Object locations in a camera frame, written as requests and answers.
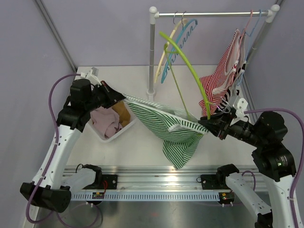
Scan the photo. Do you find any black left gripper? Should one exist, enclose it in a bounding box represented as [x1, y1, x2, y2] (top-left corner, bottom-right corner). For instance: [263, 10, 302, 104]
[84, 80, 124, 112]

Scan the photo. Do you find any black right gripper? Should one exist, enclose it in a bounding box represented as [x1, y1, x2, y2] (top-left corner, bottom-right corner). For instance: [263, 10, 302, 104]
[200, 108, 267, 149]

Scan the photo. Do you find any brown tank top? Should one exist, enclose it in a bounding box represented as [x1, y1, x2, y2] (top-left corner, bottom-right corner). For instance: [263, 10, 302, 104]
[112, 101, 131, 127]

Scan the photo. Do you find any pink tank top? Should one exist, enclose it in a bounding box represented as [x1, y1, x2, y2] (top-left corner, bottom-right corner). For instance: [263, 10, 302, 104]
[91, 107, 123, 139]

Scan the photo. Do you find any green striped tank top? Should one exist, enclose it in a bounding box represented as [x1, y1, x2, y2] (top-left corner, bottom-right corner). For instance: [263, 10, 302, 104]
[124, 94, 209, 169]

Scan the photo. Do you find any green hanger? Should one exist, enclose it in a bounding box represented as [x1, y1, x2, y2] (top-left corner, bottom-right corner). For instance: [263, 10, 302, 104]
[159, 31, 231, 121]

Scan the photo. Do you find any cream hanger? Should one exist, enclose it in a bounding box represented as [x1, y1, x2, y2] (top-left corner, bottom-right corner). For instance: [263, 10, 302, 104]
[154, 19, 188, 83]

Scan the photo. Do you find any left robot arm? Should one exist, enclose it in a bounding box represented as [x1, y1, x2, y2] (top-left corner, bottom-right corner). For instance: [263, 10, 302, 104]
[20, 78, 125, 213]

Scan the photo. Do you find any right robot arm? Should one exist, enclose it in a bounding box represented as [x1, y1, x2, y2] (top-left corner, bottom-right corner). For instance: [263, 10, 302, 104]
[198, 108, 304, 228]

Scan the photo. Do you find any black white striped tank top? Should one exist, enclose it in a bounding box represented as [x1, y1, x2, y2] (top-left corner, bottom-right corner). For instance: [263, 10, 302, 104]
[212, 32, 240, 109]

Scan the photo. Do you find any red striped tank top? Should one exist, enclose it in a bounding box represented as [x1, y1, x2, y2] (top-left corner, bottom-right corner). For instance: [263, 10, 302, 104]
[200, 29, 241, 115]

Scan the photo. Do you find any light blue thin hanger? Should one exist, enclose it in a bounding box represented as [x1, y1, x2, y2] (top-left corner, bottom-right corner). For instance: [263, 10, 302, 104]
[235, 10, 262, 86]

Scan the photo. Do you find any pink hanger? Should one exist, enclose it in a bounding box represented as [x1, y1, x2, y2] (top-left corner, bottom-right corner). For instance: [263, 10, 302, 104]
[238, 9, 254, 62]

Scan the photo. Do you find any white plastic basket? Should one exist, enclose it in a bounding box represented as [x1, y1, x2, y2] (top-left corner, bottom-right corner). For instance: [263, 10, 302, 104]
[88, 102, 136, 143]

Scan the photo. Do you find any metal clothes rack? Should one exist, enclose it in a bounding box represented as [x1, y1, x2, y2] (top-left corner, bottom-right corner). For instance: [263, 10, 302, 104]
[147, 3, 280, 100]

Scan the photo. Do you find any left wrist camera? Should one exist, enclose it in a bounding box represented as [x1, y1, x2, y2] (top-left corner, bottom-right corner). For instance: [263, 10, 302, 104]
[80, 67, 101, 86]

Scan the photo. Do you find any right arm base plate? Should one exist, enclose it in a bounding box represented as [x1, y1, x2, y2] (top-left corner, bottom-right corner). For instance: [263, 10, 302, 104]
[196, 174, 231, 190]

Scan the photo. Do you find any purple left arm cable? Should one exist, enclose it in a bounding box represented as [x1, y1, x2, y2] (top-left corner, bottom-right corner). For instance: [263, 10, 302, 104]
[25, 73, 83, 224]

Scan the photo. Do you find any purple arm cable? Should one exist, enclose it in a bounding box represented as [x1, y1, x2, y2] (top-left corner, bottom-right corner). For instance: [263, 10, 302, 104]
[244, 108, 304, 228]
[25, 73, 83, 224]

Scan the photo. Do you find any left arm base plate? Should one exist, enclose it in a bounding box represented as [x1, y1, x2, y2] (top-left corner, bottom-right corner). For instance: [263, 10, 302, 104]
[91, 174, 118, 190]

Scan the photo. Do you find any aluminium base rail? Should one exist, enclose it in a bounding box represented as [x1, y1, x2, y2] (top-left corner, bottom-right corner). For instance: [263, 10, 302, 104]
[61, 165, 281, 192]

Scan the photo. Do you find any white slotted cable duct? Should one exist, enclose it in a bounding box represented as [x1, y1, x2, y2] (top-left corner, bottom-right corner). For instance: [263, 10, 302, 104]
[71, 191, 219, 201]

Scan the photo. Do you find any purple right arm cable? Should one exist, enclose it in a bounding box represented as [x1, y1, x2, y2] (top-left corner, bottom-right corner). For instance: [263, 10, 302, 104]
[244, 108, 304, 228]

